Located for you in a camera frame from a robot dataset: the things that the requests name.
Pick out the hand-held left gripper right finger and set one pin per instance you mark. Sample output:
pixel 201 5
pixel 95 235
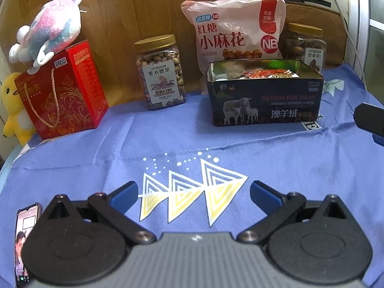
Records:
pixel 265 196

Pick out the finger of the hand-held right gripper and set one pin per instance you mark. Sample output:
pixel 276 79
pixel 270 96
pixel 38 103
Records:
pixel 370 117

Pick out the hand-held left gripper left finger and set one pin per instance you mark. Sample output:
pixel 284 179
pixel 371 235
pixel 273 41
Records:
pixel 123 198

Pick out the black tin box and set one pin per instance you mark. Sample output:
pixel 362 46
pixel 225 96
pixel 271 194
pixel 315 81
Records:
pixel 270 108

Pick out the red orange snack packet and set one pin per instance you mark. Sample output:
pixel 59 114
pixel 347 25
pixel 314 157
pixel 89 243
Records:
pixel 264 73

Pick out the blue printed cloth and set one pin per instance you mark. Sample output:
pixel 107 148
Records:
pixel 180 144

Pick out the brown leather pad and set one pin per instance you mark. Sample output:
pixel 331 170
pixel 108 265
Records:
pixel 333 36

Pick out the gold-lid pecan jar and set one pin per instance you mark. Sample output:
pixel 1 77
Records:
pixel 309 45

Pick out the smartphone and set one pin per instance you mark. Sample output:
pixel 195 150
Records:
pixel 24 231

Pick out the red gift box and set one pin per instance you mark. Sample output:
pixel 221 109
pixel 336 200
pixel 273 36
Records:
pixel 66 96

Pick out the gold-lid nut jar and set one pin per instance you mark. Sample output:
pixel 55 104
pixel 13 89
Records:
pixel 162 75

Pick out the yellow duck plush toy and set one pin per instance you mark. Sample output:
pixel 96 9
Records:
pixel 12 96

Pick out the white red snack bag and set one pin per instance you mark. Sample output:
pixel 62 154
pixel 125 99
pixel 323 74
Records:
pixel 228 36

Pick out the pastel plush toy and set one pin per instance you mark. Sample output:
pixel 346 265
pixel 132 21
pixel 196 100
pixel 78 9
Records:
pixel 54 27

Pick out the white door frame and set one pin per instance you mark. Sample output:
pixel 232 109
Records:
pixel 372 6

